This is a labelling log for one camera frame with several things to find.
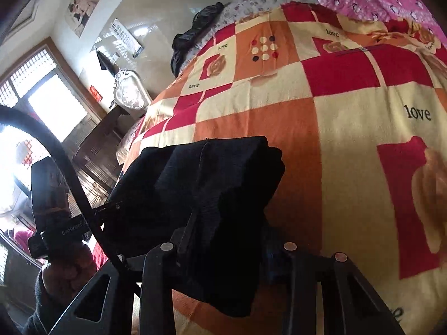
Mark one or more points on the wall calendar poster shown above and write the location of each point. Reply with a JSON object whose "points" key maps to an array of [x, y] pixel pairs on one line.
{"points": [[124, 36]]}

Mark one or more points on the dark cloth on wall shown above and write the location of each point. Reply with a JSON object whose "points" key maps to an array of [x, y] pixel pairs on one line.
{"points": [[103, 61]]}

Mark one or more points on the white chair with lace cover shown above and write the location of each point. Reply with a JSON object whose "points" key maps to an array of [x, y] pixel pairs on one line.
{"points": [[131, 92]]}

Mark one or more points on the person's left hand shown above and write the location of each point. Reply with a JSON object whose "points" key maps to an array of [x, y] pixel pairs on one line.
{"points": [[66, 272]]}

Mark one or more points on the wooden lattice window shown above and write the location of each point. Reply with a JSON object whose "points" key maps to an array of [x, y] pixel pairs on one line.
{"points": [[56, 101]]}

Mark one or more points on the portrait wall poster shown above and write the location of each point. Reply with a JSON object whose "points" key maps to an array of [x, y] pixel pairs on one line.
{"points": [[82, 7]]}

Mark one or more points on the printed checkered blanket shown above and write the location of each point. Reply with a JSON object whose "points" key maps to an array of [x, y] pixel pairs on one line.
{"points": [[349, 111]]}

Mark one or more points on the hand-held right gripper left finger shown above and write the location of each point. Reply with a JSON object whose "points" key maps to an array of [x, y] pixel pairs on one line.
{"points": [[187, 233]]}

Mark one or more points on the person's left forearm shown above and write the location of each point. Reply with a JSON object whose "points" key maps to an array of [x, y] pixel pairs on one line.
{"points": [[42, 314]]}

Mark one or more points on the dark wooden dresser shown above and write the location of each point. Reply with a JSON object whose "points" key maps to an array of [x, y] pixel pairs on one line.
{"points": [[97, 146]]}

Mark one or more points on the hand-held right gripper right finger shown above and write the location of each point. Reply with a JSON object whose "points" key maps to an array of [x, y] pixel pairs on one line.
{"points": [[270, 261]]}

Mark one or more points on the black shiny cloth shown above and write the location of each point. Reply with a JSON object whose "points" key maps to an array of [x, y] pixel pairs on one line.
{"points": [[185, 42]]}

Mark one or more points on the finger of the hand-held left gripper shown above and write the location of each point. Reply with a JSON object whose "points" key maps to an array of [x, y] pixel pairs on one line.
{"points": [[106, 209]]}

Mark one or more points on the black pants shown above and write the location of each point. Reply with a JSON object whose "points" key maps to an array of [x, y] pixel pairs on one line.
{"points": [[209, 181]]}

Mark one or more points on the red wall sign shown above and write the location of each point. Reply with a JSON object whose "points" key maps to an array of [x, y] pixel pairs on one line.
{"points": [[96, 93]]}

